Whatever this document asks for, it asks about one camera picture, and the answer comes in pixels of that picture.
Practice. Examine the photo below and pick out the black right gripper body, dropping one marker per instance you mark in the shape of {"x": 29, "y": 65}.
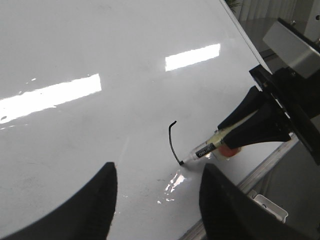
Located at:
{"x": 300, "y": 99}

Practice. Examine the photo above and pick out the red round magnet with tape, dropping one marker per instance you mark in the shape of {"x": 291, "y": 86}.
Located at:
{"x": 224, "y": 153}

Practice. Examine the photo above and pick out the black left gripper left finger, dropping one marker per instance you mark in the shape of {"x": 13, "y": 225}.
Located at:
{"x": 87, "y": 215}

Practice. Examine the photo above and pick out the black white whiteboard marker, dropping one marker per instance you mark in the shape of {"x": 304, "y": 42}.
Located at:
{"x": 214, "y": 142}

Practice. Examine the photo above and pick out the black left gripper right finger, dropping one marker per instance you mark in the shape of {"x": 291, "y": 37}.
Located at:
{"x": 228, "y": 214}

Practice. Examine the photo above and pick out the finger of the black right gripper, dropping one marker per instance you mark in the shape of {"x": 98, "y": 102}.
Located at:
{"x": 254, "y": 100}
{"x": 268, "y": 124}

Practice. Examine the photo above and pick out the grey aluminium whiteboard tray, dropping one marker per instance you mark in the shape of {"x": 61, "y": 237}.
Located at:
{"x": 197, "y": 231}

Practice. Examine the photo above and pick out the black marker drawn six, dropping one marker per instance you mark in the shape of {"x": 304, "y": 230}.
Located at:
{"x": 172, "y": 142}

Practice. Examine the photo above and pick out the white whiteboard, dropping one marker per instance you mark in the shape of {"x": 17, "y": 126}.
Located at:
{"x": 85, "y": 82}

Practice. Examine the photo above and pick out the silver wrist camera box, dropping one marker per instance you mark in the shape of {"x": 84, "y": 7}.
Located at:
{"x": 293, "y": 48}

